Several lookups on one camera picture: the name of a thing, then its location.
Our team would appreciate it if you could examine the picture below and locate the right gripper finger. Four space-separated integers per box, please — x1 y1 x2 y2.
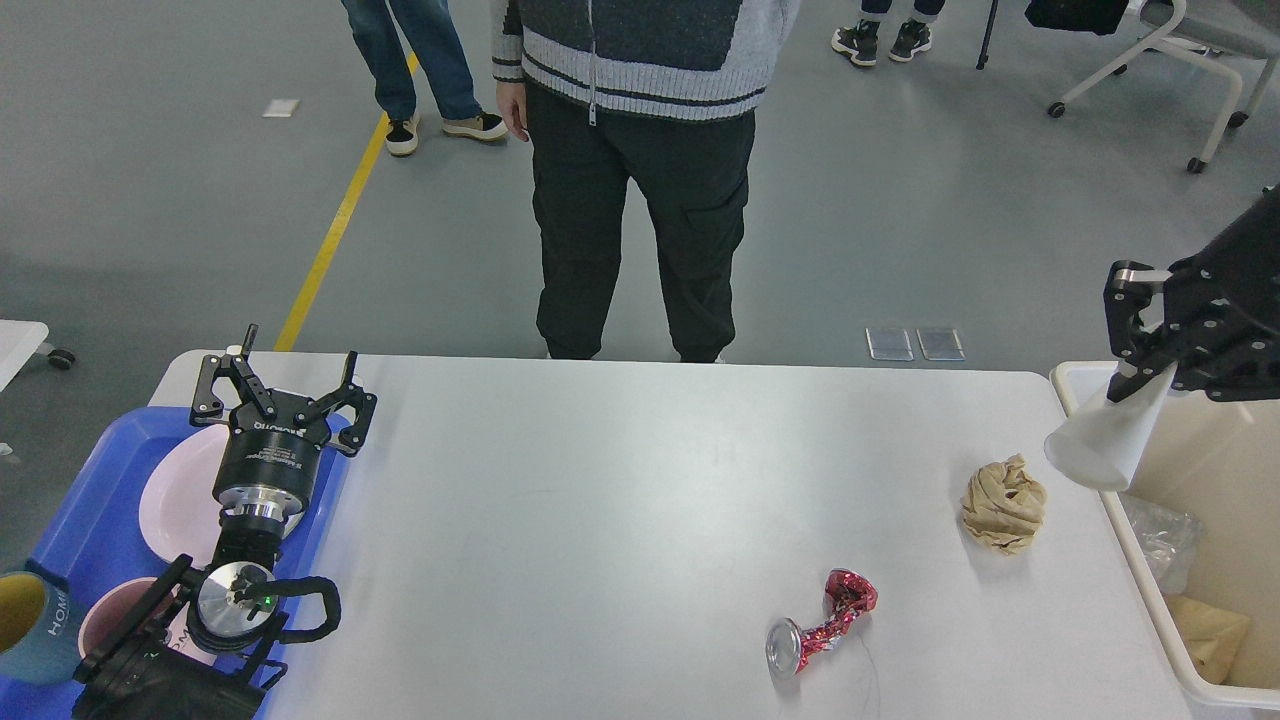
1103 260 1181 404

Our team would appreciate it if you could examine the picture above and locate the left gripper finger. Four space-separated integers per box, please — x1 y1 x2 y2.
291 350 378 457
189 325 282 430

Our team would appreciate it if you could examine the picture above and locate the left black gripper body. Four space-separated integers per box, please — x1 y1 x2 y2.
212 415 332 521

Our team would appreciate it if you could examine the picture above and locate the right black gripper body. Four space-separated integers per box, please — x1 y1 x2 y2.
1165 190 1279 402

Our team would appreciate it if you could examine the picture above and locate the pink plate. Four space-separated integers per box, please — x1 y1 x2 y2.
138 425 306 566

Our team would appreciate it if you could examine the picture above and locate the white paper cup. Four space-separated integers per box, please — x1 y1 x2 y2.
1044 361 1178 492

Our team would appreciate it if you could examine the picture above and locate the pink mug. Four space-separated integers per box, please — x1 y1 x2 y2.
77 577 216 666

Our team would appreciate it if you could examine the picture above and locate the brown paper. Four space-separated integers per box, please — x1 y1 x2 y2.
960 454 1048 557

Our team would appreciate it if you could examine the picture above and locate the large foil sheet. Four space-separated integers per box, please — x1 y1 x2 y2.
1119 495 1204 594

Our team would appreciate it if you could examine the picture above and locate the dark teal mug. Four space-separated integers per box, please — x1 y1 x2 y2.
1 560 87 685

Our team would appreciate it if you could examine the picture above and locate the crushed red can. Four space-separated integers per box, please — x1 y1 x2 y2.
764 568 879 679

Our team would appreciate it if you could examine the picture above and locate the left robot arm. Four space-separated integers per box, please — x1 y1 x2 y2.
70 325 378 719

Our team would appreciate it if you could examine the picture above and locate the blue plastic tray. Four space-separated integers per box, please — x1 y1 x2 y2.
1 406 349 719

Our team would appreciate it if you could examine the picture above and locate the right floor plate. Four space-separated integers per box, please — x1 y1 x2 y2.
915 327 966 363

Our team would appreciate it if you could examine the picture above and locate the floor plate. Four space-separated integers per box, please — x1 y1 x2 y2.
865 327 915 363
915 327 966 363

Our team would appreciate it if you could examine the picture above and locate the white side table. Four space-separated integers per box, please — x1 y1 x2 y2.
0 319 51 389

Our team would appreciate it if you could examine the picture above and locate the beige plastic bin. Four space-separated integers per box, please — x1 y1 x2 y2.
1102 393 1279 719

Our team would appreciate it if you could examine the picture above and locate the left floor plate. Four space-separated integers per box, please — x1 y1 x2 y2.
865 327 915 363

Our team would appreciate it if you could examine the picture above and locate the person in dark jeans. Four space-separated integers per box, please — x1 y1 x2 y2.
831 0 948 68

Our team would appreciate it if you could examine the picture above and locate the person in blue jeans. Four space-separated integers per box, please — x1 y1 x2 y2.
340 1 507 158

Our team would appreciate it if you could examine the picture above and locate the person in grey sweater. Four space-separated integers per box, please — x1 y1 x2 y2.
492 1 800 363

